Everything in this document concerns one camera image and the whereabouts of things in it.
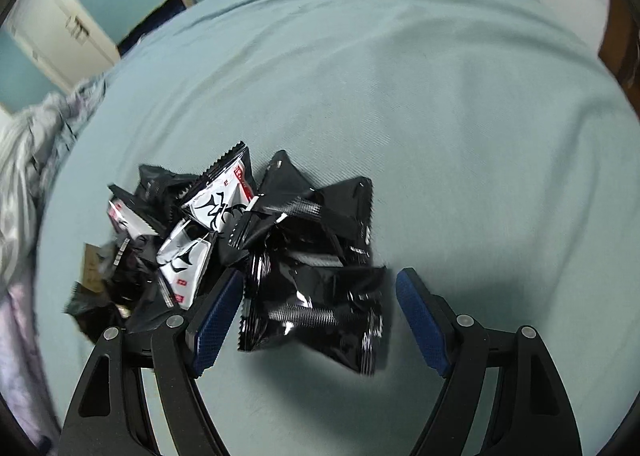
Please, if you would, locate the dark blue board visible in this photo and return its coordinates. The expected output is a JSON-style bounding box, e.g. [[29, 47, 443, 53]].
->
[[117, 0, 196, 56]]

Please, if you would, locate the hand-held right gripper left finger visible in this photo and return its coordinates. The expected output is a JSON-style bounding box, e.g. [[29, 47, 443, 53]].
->
[[59, 268, 246, 456]]

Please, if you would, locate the white door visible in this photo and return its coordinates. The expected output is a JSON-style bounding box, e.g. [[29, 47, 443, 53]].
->
[[2, 0, 121, 91]]

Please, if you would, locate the brown wooden panel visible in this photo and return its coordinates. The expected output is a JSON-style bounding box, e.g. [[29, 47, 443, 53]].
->
[[597, 0, 640, 96]]

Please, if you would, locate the light blue bed sheet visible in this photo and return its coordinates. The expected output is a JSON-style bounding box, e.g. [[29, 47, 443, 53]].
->
[[35, 0, 640, 456]]

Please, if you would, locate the crumpled grey blanket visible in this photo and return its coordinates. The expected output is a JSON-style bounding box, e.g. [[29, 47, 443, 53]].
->
[[0, 78, 108, 447]]

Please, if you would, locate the brown cardboard box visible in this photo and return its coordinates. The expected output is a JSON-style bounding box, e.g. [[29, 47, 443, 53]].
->
[[82, 243, 116, 294]]

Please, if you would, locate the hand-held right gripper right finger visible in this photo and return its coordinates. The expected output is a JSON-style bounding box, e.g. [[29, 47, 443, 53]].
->
[[395, 267, 583, 456]]

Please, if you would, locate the pile of black snack packets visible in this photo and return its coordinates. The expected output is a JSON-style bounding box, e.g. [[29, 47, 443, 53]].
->
[[64, 141, 388, 377]]

